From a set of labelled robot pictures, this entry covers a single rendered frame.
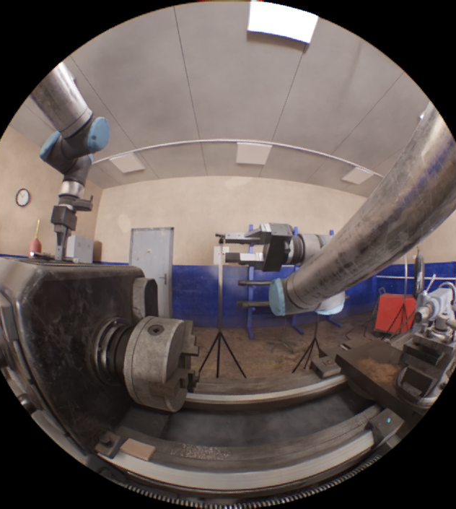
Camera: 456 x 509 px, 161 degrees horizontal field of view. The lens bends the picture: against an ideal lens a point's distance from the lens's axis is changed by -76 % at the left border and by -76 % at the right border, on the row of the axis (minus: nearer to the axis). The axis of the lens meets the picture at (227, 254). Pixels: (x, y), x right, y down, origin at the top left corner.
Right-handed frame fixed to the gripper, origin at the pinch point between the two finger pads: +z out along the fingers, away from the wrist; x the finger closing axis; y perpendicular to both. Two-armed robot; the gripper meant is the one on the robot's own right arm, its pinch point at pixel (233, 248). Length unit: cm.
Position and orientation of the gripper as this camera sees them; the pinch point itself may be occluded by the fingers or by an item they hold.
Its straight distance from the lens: 40.5
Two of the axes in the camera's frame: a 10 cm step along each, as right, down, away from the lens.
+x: -0.2, 7.1, 7.1
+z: -10.0, -0.2, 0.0
